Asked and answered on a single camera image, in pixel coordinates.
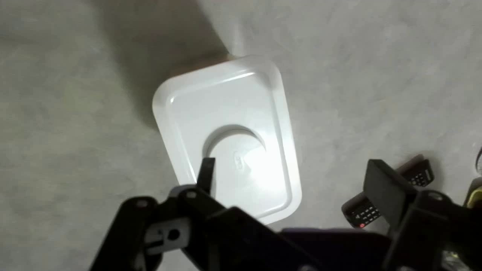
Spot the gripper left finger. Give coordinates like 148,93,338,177
90,157,313,271

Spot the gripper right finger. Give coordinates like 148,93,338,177
363,158,482,271

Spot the white container lid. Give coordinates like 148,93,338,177
152,55,303,225

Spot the black remote control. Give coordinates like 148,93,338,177
341,154,435,229

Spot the yellow and black object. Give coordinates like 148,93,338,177
464,177,482,209

